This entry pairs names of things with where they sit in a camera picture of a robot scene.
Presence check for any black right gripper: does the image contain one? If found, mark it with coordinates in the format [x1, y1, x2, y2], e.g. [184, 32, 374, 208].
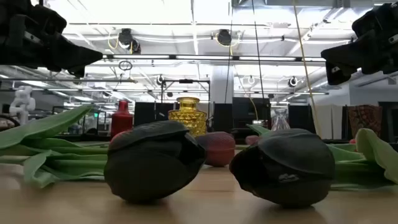
[320, 2, 398, 86]

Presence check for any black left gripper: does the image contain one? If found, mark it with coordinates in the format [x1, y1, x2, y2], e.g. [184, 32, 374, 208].
[0, 0, 104, 78]

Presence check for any black artificial tulip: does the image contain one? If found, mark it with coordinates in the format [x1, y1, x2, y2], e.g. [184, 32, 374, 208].
[229, 128, 398, 208]
[23, 120, 206, 205]

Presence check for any red ribbed glass vase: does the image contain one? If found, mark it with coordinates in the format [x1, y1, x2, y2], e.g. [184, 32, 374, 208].
[110, 100, 134, 139]

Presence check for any clear ribbed glass vase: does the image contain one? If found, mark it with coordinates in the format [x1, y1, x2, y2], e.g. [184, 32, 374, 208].
[271, 108, 292, 131]

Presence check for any yellow textured glass vase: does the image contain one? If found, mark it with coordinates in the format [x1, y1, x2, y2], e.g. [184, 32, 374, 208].
[167, 96, 208, 138]

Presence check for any white fabric panel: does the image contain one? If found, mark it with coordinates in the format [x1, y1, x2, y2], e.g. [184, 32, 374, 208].
[312, 104, 343, 140]

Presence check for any patterned red fabric panel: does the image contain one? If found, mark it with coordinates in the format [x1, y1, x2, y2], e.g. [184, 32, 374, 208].
[347, 105, 383, 139]

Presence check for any white humanoid robot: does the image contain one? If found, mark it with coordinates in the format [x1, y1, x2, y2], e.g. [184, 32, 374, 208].
[8, 85, 37, 125]

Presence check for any yellow hanging cable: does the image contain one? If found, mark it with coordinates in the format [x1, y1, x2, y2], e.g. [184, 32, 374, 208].
[291, 0, 323, 139]

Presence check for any black ceiling cable reel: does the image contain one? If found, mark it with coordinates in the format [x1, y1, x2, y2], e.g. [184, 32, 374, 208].
[118, 28, 141, 54]
[216, 29, 233, 47]

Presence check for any thin black hanging cable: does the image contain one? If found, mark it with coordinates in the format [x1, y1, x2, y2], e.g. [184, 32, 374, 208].
[251, 0, 266, 100]

